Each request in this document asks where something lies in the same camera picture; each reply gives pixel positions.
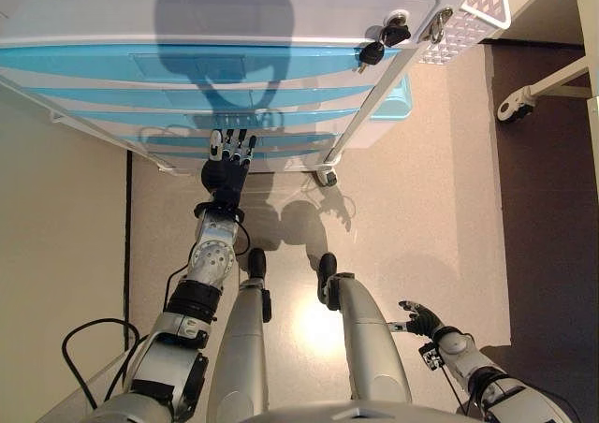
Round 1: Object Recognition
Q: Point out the right robot hand dark palm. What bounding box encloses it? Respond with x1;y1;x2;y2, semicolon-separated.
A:
386;299;445;340

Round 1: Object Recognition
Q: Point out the cyan white bin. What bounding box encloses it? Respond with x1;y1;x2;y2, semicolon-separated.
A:
348;74;413;151

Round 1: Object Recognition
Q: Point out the black cart key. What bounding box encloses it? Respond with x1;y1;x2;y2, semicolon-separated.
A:
381;22;413;48
358;41;387;74

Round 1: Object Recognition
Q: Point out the right silver robot leg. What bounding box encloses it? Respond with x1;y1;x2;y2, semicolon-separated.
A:
316;253;413;403

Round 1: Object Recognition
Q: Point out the white bed caster wheel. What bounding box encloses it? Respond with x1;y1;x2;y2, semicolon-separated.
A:
496;85;537;124

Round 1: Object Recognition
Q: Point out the silver cart latch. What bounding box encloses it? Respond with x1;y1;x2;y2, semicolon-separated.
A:
418;7;454;45

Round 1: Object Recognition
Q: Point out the white perforated basket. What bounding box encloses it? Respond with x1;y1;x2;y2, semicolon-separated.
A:
418;0;514;66

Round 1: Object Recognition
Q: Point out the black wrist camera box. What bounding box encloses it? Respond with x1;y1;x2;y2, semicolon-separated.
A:
419;342;444;372

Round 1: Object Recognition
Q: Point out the cream bed frame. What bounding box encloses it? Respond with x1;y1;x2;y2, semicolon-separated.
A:
479;0;599;115

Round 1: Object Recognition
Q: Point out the left robot hand dark palm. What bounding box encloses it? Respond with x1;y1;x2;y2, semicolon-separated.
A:
200;128;257;203

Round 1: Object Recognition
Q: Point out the silver robot torso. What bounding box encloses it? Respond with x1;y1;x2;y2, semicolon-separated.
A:
81;394;474;423

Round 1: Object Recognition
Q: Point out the white blue medical cart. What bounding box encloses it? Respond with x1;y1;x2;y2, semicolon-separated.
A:
0;0;514;188

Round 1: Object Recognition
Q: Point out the white drawer blue front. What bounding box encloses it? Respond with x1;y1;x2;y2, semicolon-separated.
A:
49;107;361;137

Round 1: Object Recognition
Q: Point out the silver robot leg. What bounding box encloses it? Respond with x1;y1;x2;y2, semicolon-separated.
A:
316;253;413;403
207;247;273;423

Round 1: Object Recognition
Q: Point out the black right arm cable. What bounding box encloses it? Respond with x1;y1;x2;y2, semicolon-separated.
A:
434;331;483;417

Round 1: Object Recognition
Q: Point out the left silver robot leg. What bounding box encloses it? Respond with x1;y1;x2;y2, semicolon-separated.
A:
207;247;273;423

